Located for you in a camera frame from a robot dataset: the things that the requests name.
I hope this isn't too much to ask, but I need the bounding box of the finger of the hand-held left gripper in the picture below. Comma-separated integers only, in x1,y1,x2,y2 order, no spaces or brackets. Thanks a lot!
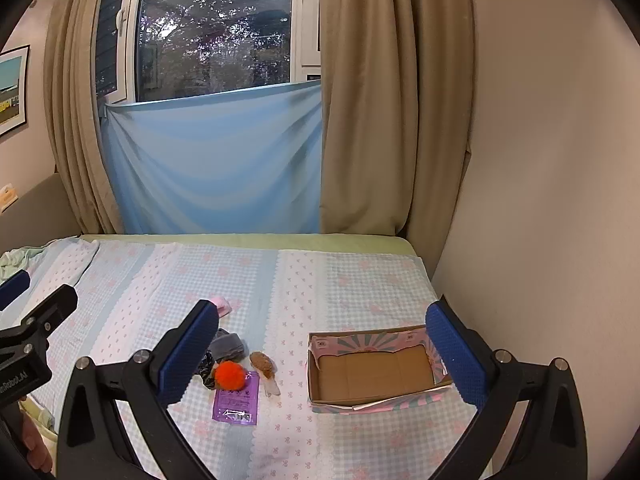
15,284,79,346
0,269,32,312

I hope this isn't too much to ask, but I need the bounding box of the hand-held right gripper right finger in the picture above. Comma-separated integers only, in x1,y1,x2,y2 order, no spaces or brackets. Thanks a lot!
425,294,588,480

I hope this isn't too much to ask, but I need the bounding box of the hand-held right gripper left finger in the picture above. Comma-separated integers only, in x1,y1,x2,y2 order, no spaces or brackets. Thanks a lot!
55,299,221,480

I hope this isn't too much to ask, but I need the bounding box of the black scrunchie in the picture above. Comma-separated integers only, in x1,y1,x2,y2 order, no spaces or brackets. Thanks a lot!
195,350,218,390

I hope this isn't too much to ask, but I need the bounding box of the grey soft cloth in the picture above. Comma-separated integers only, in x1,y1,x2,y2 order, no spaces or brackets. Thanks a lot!
207,327,247,363

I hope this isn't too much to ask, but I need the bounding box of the orange fluffy pompom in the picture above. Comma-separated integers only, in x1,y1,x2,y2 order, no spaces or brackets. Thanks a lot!
214,360,247,390

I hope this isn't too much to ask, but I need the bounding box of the purple plastic packet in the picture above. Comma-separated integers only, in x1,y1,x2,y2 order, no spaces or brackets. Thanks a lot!
212,370,259,426

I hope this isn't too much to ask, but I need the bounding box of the patterned cardboard box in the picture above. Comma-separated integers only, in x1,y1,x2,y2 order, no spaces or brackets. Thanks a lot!
306,324,453,413

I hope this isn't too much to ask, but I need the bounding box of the person's left hand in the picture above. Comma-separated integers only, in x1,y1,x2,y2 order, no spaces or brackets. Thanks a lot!
19,402,54,476

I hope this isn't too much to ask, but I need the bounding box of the light green cloth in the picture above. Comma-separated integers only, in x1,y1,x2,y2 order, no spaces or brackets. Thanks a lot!
0,247,48,282

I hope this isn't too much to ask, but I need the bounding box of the beige headboard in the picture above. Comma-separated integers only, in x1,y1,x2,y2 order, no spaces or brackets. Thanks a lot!
0,172,81,253

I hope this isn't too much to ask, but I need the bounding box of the small brown plush item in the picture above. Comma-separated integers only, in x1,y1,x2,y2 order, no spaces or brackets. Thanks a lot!
249,351,281,399

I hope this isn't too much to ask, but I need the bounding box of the green bed sheet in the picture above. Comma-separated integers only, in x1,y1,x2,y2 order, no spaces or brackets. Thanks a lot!
77,232,416,257

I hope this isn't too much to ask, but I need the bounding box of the beige curtain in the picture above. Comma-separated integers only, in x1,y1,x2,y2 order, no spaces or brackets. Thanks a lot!
317,0,476,241
42,0,151,236

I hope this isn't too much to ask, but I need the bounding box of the blue cloth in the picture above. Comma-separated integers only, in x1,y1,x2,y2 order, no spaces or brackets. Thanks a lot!
100,80,326,235

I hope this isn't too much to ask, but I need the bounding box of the white framed window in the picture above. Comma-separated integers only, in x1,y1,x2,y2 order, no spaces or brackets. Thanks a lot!
95,0,322,106

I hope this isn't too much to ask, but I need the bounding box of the framed wall picture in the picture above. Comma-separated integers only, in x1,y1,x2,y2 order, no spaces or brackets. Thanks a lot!
0,45,31,137

